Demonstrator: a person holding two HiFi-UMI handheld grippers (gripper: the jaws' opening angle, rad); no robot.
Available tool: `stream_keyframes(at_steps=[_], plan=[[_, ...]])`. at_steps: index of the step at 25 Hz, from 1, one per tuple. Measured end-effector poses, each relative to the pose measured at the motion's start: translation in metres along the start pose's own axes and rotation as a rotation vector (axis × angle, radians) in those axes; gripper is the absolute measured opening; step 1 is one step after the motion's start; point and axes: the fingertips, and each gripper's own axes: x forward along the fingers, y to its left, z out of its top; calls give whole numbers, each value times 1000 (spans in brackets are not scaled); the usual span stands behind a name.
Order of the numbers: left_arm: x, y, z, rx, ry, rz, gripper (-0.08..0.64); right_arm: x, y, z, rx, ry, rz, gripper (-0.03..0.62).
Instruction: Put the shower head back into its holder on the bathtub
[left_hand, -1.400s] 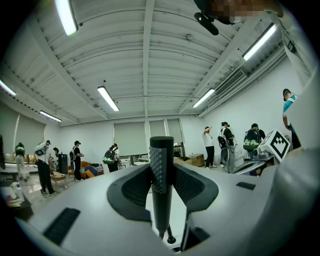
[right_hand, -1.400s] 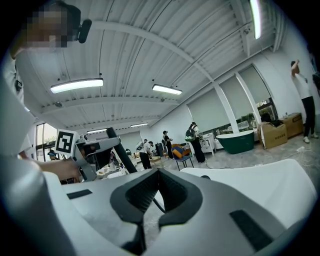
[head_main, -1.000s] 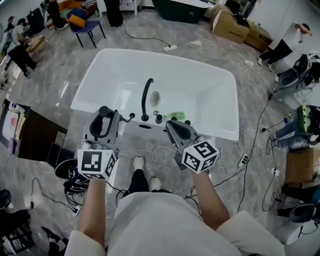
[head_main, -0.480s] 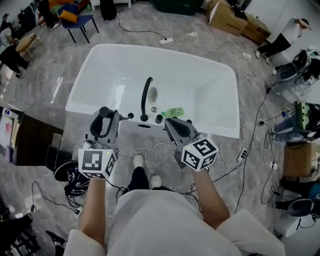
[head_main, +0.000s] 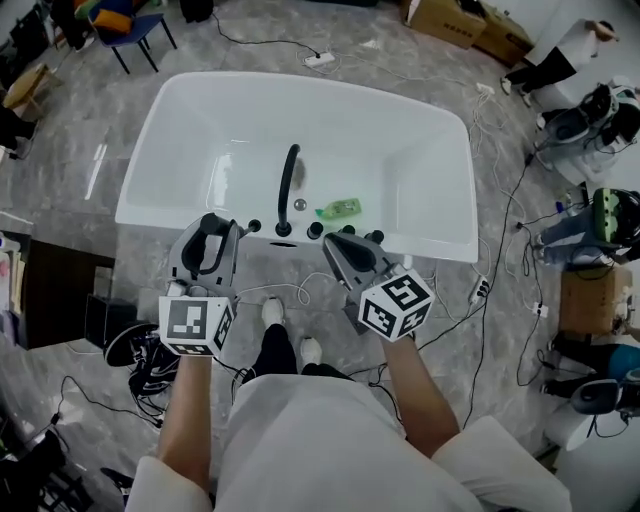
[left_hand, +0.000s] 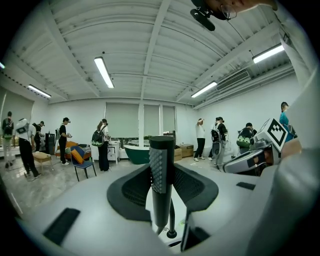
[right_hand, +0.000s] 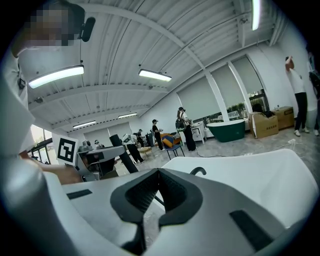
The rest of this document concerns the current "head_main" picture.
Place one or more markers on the large open cardboard box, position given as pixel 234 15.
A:
pixel 445 25

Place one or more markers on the person's white shirt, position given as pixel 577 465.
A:
pixel 325 450

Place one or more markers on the small wooden table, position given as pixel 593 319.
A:
pixel 30 87

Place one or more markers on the person's right forearm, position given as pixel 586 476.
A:
pixel 420 395

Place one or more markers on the black box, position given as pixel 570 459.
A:
pixel 107 315

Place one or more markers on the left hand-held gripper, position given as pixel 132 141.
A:
pixel 187 322

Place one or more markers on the person's white shoe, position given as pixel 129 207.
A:
pixel 272 310
pixel 311 350

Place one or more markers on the black green backpack rig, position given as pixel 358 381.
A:
pixel 615 215

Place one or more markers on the black cylindrical handle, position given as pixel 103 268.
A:
pixel 216 223

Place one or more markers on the small white socket block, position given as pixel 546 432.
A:
pixel 540 309

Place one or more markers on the person's left white shoe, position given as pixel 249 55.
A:
pixel 272 310

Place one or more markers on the white paper sheet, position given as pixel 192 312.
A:
pixel 12 280

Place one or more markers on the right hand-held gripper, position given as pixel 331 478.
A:
pixel 395 305

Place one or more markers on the white bathtub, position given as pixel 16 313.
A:
pixel 350 125

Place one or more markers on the orange cushion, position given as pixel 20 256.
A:
pixel 107 17

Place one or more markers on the white power strip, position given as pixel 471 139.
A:
pixel 479 291
pixel 484 89
pixel 318 60

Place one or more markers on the white toilet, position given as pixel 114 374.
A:
pixel 570 430
pixel 580 167

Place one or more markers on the blue chair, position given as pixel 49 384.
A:
pixel 135 30

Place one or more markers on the green bottle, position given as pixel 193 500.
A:
pixel 342 207

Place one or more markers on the person's left forearm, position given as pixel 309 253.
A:
pixel 187 415

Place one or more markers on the black equipment pile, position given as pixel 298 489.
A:
pixel 30 470

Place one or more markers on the person's black trousers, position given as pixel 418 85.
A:
pixel 275 350

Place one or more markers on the dark wooden cabinet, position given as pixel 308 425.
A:
pixel 60 290

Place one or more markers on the black round bin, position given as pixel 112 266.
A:
pixel 125 347

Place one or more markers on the person's right white shoe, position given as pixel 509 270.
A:
pixel 311 350

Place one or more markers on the black curved faucet spout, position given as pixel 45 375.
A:
pixel 285 190

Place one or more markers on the black round faucet knob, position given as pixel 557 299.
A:
pixel 315 230
pixel 348 230
pixel 375 236

